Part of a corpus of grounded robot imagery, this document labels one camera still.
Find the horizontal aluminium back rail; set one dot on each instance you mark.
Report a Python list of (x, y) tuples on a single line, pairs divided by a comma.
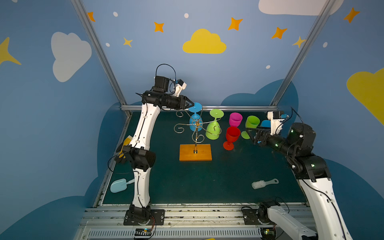
[(208, 108)]

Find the left aluminium frame post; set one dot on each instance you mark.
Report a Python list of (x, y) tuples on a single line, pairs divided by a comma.
[(88, 26)]

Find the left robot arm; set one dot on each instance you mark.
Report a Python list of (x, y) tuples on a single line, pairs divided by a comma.
[(138, 153)]

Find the blue wine glass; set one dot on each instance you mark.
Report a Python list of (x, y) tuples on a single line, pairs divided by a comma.
[(265, 124), (195, 118)]

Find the red wine glass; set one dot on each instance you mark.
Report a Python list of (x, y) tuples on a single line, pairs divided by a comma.
[(232, 136)]

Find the light blue plastic scoop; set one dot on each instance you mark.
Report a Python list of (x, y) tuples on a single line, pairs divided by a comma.
[(120, 185)]

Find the right aluminium frame post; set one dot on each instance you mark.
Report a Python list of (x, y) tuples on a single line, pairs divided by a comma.
[(304, 50)]

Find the front aluminium rail bed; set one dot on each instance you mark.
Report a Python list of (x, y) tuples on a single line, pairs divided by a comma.
[(225, 221)]

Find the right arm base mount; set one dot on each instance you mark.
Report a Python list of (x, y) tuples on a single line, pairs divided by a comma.
[(272, 213)]

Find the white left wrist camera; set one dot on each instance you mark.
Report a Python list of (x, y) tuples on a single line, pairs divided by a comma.
[(179, 86)]

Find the white scrub brush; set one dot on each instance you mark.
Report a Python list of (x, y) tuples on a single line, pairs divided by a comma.
[(262, 184)]

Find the aluminium frame post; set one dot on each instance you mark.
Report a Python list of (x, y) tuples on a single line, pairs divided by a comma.
[(88, 26), (304, 50)]

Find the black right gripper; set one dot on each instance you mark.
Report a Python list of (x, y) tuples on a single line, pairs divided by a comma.
[(258, 136)]

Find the green wine glass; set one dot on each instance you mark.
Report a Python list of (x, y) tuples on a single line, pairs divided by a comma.
[(213, 129), (252, 122)]

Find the gold wire wine glass rack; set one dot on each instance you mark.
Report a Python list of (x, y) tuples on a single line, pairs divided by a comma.
[(198, 136)]

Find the wooden rack base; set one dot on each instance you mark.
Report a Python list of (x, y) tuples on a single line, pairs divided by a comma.
[(195, 153)]

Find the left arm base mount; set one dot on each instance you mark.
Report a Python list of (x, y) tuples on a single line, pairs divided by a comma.
[(143, 216)]

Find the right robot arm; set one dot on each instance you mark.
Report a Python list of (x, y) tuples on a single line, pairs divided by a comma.
[(313, 176)]

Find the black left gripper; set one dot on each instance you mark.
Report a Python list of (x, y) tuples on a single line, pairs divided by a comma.
[(182, 102)]

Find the magenta wine glass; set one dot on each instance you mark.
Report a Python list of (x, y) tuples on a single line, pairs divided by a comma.
[(235, 119)]

